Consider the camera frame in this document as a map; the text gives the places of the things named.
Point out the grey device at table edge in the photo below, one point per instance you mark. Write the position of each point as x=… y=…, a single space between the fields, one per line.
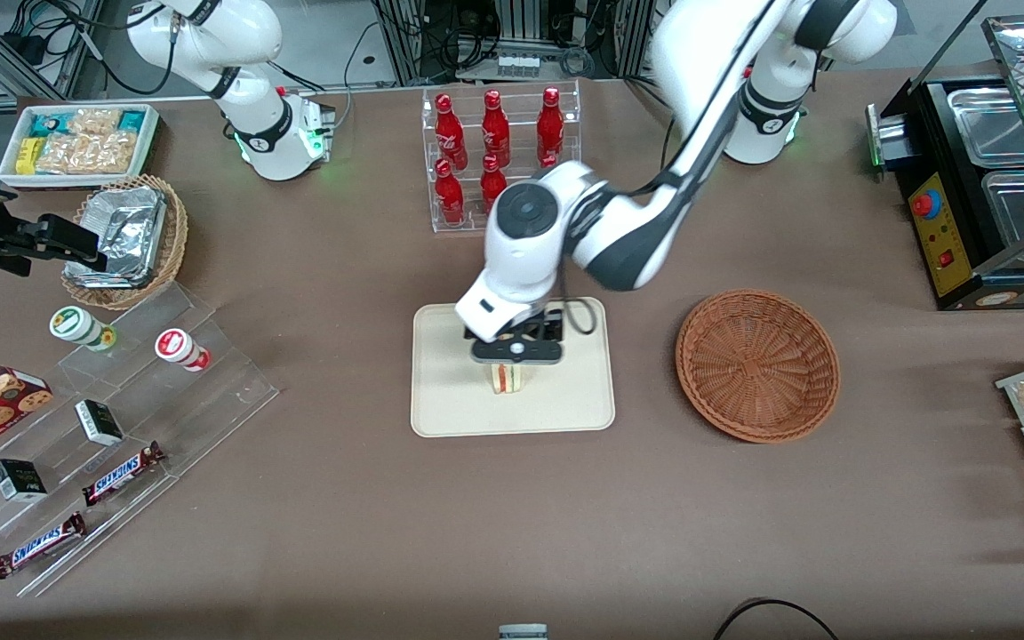
x=523 y=632

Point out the white rectangular snack bin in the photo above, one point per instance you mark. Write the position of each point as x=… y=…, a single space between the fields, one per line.
x=152 y=133

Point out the brown wicker basket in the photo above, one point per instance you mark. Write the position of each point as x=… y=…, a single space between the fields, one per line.
x=756 y=364

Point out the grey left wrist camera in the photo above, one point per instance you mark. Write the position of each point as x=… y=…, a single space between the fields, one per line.
x=516 y=352

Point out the silver foil containers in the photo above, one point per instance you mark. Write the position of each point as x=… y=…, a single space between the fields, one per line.
x=125 y=231

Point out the green cap yogurt bottle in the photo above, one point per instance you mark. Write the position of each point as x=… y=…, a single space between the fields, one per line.
x=76 y=325

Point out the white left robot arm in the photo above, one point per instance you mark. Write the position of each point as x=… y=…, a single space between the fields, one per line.
x=636 y=231

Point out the beige plastic tray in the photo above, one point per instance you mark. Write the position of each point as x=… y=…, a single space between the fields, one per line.
x=565 y=400

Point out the white power strip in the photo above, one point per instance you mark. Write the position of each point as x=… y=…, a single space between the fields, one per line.
x=517 y=65

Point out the small dark box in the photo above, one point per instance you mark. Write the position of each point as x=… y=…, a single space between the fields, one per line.
x=19 y=480
x=99 y=422

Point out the black food warmer appliance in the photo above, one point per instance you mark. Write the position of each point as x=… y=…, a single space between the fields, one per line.
x=943 y=231

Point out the red cap yogurt bottle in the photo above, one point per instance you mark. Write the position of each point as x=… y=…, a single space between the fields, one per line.
x=179 y=347

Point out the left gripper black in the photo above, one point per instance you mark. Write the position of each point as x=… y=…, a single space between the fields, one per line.
x=551 y=324

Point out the snickers chocolate bar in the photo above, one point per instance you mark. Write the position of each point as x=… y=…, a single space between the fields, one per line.
x=39 y=545
x=121 y=474

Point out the clear acrylic stepped display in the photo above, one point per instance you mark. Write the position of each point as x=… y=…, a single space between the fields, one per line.
x=210 y=400

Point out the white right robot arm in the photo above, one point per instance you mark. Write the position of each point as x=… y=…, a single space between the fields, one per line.
x=254 y=53

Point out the triangular sandwich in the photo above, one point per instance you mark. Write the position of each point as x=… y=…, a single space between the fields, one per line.
x=508 y=380

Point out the clear acrylic bottle rack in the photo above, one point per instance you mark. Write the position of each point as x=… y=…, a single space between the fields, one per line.
x=468 y=218

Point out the light wicker basket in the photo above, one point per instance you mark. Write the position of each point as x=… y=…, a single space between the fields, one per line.
x=176 y=231

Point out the large clear cracker bag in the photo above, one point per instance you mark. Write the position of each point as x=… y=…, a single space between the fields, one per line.
x=90 y=153

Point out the small clear cracker bag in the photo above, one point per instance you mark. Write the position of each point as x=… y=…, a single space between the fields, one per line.
x=94 y=122

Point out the yellow snack packet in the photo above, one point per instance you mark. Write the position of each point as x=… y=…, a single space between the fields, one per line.
x=28 y=156

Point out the teal snack packet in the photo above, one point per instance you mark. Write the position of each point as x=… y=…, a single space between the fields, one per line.
x=131 y=122
x=52 y=124

